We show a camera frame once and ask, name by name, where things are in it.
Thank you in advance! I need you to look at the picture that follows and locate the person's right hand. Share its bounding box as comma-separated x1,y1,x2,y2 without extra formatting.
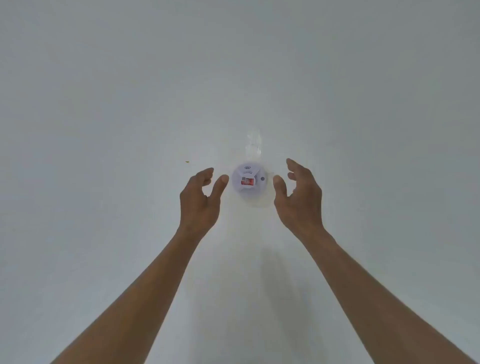
272,158,325,239

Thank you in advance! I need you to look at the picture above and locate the person's left hand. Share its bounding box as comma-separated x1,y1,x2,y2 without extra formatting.
179,167,230,236

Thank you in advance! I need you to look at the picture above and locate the person's left forearm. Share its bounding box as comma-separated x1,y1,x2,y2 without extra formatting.
50,224,202,364

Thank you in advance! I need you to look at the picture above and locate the person's right forearm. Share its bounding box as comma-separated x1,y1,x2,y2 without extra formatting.
300,229,477,364

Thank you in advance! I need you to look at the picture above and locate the white round smoke detector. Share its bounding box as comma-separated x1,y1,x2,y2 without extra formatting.
231,162,268,200

